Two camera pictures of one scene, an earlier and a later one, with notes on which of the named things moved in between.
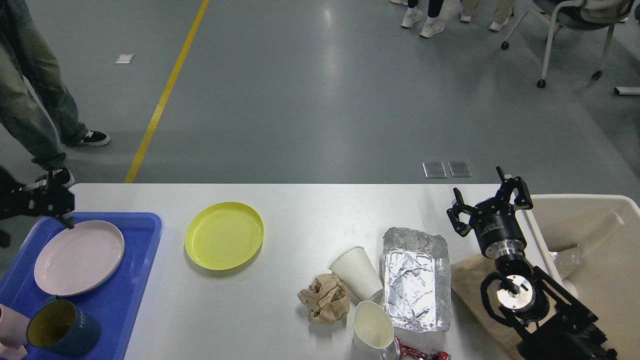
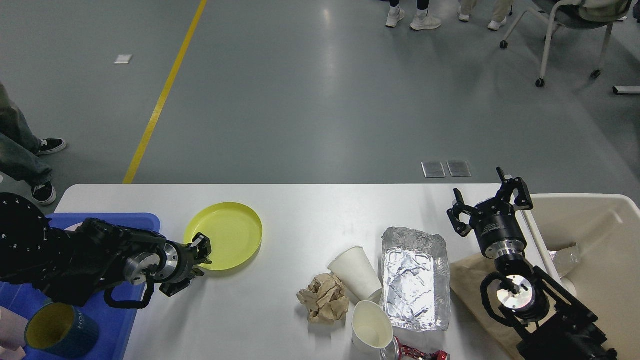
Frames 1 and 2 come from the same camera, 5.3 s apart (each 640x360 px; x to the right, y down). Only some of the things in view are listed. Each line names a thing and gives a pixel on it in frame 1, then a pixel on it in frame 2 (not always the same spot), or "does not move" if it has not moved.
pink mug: (13, 333) does not move
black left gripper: (42, 198) -> (173, 263)
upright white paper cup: (373, 330) does not move
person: (434, 24) -> (424, 19)
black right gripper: (494, 220) does not move
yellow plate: (222, 235) does not move
